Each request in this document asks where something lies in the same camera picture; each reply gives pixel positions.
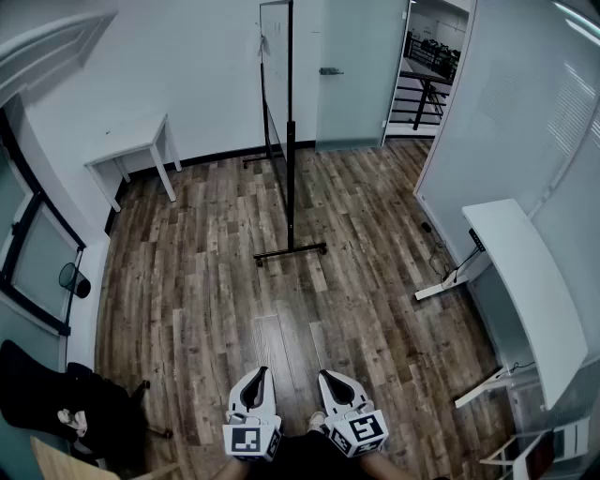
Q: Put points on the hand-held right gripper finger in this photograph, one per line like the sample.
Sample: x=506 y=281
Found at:
x=329 y=398
x=358 y=394

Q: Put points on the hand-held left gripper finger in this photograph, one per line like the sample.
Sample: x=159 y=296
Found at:
x=236 y=396
x=269 y=398

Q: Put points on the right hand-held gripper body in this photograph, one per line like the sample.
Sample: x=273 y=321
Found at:
x=361 y=431

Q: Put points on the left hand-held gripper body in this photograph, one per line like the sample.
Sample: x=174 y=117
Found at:
x=250 y=440

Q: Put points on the black framed whiteboard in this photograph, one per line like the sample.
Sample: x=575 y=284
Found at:
x=290 y=140

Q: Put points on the person's left forearm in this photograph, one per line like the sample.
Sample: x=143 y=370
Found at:
x=236 y=471

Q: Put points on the person's right forearm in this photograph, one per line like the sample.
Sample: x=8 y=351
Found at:
x=389 y=469

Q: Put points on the person's white shoe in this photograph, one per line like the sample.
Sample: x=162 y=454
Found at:
x=318 y=422

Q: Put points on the person's black shorts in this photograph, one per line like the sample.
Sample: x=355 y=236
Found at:
x=309 y=459

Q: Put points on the pale plush toy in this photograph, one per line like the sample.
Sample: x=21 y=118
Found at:
x=72 y=419

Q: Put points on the light wooden table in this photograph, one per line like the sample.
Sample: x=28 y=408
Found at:
x=61 y=464

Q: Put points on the black desk control panel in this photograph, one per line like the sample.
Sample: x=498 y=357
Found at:
x=477 y=240

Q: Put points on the black office chair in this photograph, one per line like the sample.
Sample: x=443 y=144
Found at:
x=37 y=389

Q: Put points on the white standing desk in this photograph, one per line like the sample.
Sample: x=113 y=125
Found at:
x=525 y=281

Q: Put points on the black framed window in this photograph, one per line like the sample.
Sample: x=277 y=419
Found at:
x=42 y=262

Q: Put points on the small white table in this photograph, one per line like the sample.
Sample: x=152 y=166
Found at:
x=131 y=140

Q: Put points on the black metal railing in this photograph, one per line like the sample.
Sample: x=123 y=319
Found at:
x=424 y=103

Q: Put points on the glass partition with white blinds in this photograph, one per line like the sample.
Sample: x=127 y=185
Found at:
x=506 y=117

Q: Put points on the frosted glass door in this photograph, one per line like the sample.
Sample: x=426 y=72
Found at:
x=356 y=70

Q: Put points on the white frame stool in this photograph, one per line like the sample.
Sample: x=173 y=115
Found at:
x=558 y=443

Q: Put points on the white wall pipes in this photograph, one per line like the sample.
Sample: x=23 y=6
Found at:
x=47 y=47

